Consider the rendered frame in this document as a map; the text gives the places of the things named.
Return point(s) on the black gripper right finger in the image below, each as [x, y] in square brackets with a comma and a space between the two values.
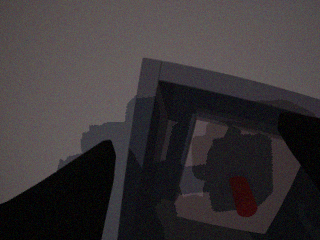
[302, 136]

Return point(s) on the dark grey open box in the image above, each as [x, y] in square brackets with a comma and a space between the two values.
[167, 98]

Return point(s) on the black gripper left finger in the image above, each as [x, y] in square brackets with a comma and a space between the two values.
[69, 205]

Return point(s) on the red peg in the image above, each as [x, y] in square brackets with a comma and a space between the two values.
[245, 205]

